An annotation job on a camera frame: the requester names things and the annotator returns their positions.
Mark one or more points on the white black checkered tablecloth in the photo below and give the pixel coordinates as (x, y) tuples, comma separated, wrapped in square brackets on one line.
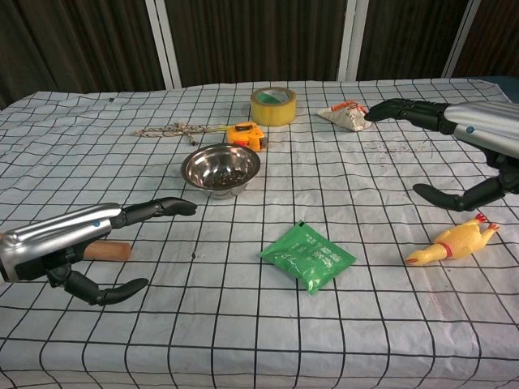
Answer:
[(365, 324)]

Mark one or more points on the stainless steel bowl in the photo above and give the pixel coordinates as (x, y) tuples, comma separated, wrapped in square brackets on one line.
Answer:
[(211, 160)]

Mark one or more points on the white partition post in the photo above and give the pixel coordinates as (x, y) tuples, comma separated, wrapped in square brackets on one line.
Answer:
[(460, 38), (164, 44), (352, 40)]

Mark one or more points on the yellow tape measure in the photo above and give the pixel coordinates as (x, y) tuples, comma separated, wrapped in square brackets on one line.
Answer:
[(243, 135)]

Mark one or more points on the yellowish packing tape roll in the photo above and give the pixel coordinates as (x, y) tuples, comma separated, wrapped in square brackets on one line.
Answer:
[(271, 113)]

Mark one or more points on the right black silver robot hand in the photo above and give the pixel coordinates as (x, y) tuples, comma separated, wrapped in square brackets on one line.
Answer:
[(482, 121)]

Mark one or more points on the short wooden stick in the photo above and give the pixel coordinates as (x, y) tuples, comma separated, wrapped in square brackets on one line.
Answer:
[(113, 251)]

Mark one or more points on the crumpled white orange snack bag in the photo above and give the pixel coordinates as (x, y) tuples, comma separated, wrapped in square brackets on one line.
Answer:
[(344, 117)]

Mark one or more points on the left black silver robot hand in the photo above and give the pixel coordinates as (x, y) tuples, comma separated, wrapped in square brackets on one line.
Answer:
[(61, 231)]

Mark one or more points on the yellow rubber chicken toy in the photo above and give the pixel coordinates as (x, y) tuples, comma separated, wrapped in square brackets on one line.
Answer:
[(458, 241)]

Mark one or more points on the green foil packet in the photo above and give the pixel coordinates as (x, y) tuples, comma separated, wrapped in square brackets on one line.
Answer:
[(308, 259)]

